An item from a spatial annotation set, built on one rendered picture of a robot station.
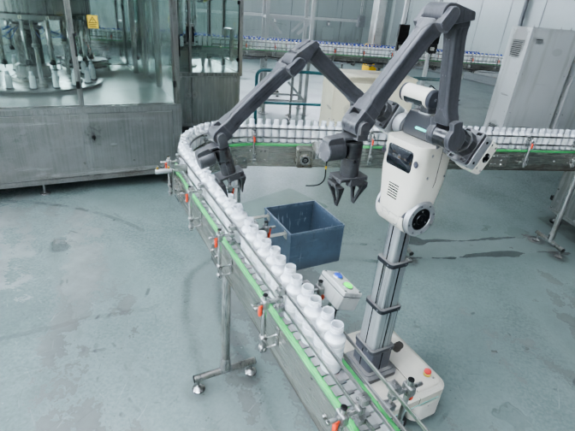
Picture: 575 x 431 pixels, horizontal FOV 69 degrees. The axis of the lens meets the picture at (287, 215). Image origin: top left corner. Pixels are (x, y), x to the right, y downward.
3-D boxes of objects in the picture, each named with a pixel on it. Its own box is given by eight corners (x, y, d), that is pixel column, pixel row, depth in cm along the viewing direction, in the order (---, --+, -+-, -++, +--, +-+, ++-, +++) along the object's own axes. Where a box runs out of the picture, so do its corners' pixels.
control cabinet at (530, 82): (518, 149, 716) (560, 26, 629) (538, 158, 672) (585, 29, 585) (475, 147, 702) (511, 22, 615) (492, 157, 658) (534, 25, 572)
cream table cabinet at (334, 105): (384, 151, 643) (399, 72, 590) (400, 166, 589) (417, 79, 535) (314, 150, 624) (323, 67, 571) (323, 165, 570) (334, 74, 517)
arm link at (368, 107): (464, 16, 115) (434, 14, 123) (455, 0, 111) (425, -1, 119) (366, 143, 118) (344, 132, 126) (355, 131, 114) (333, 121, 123)
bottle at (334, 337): (328, 378, 118) (335, 334, 111) (316, 363, 123) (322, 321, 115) (344, 370, 121) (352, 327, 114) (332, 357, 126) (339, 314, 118)
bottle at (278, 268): (288, 298, 149) (293, 259, 142) (274, 303, 146) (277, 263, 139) (280, 289, 154) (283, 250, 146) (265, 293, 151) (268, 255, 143)
